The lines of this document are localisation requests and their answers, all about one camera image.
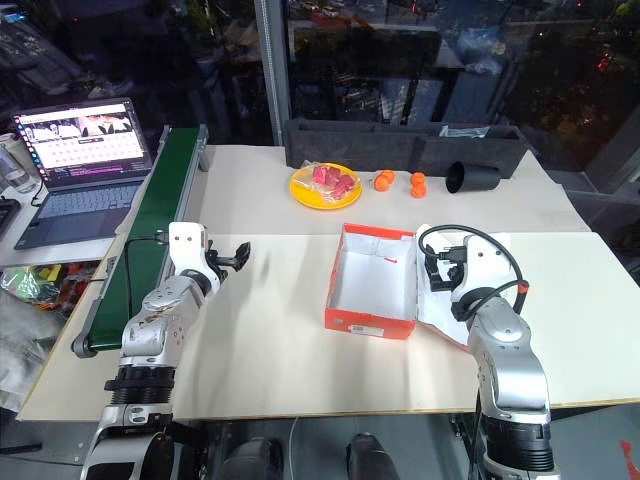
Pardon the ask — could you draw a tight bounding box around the grey open laptop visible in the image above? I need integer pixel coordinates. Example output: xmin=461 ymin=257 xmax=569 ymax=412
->
xmin=12 ymin=97 xmax=154 ymax=250

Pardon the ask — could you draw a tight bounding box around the red cardboard box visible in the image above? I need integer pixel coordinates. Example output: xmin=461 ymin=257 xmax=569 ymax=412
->
xmin=323 ymin=222 xmax=507 ymax=352

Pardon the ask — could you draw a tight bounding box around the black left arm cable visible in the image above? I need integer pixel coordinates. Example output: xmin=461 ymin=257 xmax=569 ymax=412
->
xmin=122 ymin=228 xmax=171 ymax=321

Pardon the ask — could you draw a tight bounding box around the bag of colourful toys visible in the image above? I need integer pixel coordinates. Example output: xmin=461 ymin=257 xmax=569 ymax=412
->
xmin=0 ymin=260 xmax=104 ymax=314

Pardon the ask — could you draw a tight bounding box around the black plastic cup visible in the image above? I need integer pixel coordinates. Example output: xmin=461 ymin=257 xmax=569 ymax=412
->
xmin=445 ymin=160 xmax=502 ymax=196

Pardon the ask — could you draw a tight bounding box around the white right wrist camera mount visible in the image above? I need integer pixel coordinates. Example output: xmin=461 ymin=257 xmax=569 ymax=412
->
xmin=449 ymin=233 xmax=512 ymax=306

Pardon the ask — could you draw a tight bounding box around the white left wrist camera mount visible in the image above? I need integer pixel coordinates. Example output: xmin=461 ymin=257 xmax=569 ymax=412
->
xmin=167 ymin=221 xmax=222 ymax=289

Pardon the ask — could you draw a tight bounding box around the grey window frame pillar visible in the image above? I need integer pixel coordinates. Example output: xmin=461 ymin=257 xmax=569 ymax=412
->
xmin=253 ymin=0 xmax=297 ymax=147

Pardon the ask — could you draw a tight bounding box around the black keyboard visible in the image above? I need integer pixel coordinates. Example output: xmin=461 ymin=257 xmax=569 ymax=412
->
xmin=0 ymin=196 xmax=19 ymax=237

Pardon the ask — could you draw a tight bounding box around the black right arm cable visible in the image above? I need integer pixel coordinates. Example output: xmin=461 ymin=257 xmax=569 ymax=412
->
xmin=417 ymin=224 xmax=530 ymax=322

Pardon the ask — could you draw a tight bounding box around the green conveyor belt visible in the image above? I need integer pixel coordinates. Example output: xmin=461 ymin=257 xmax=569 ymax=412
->
xmin=71 ymin=124 xmax=210 ymax=360

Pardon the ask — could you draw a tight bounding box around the clear glass jar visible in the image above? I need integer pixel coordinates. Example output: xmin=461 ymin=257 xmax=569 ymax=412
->
xmin=0 ymin=132 xmax=40 ymax=195

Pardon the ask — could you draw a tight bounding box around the grey crumpled plastic sheet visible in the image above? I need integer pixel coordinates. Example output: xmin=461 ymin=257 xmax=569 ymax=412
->
xmin=0 ymin=288 xmax=67 ymax=407

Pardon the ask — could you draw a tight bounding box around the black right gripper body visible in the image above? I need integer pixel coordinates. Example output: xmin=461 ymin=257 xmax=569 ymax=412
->
xmin=437 ymin=248 xmax=468 ymax=293

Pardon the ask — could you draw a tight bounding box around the dark grey felt organizer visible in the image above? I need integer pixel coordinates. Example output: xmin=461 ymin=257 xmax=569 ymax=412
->
xmin=283 ymin=118 xmax=528 ymax=181

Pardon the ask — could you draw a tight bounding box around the clear plastic bag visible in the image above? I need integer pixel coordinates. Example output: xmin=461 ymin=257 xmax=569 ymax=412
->
xmin=439 ymin=124 xmax=491 ymax=139

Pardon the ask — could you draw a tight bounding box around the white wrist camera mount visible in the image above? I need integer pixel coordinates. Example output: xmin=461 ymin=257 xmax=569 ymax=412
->
xmin=167 ymin=221 xmax=222 ymax=289
xmin=449 ymin=233 xmax=512 ymax=306

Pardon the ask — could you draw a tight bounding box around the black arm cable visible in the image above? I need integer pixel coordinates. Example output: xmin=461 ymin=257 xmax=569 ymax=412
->
xmin=122 ymin=228 xmax=171 ymax=321
xmin=417 ymin=224 xmax=530 ymax=322

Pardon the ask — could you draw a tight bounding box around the clear bag of red pieces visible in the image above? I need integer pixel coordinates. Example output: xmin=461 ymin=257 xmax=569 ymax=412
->
xmin=299 ymin=160 xmax=361 ymax=204

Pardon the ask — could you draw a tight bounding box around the thin white cable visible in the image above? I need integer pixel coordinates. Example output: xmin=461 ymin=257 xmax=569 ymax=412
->
xmin=287 ymin=418 xmax=302 ymax=480

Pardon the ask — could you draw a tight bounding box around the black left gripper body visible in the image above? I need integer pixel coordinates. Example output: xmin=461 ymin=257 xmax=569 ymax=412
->
xmin=203 ymin=241 xmax=237 ymax=281

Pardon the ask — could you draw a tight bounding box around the yellow round plate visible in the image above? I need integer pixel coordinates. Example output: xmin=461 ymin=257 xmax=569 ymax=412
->
xmin=289 ymin=162 xmax=363 ymax=211

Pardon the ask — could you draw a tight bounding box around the dark rounded shape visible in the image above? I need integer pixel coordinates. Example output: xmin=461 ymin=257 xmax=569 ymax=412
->
xmin=218 ymin=436 xmax=286 ymax=480
xmin=344 ymin=431 xmax=402 ymax=480

